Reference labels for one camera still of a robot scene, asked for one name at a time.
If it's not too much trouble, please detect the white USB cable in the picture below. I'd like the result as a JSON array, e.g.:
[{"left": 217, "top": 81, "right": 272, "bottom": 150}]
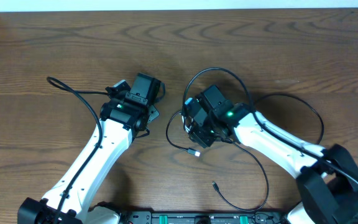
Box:
[{"left": 181, "top": 113, "right": 195, "bottom": 133}]

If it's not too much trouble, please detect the short black cable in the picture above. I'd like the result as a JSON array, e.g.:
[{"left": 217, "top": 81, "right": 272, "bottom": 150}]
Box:
[{"left": 165, "top": 109, "right": 201, "bottom": 157}]

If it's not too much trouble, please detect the long black USB cable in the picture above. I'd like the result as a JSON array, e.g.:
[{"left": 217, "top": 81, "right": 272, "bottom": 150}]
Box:
[{"left": 211, "top": 93, "right": 325, "bottom": 213}]

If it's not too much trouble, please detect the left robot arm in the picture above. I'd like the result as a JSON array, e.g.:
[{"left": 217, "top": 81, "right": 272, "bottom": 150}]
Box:
[{"left": 17, "top": 73, "right": 165, "bottom": 224}]

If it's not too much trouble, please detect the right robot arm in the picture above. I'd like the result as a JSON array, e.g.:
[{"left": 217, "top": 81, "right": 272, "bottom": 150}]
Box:
[{"left": 183, "top": 85, "right": 358, "bottom": 223}]

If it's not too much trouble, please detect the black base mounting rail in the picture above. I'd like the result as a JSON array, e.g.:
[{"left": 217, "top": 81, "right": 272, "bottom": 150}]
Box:
[{"left": 85, "top": 210, "right": 291, "bottom": 224}]

